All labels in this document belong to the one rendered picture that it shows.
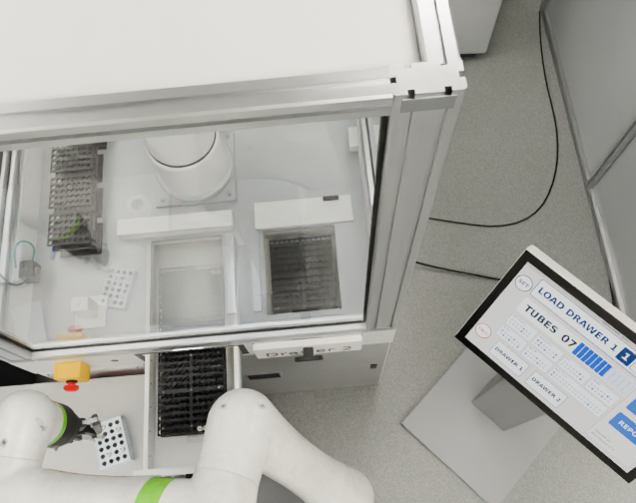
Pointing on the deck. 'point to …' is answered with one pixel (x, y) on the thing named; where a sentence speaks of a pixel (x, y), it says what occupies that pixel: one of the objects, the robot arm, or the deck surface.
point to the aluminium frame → (446, 99)
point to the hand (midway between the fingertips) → (91, 433)
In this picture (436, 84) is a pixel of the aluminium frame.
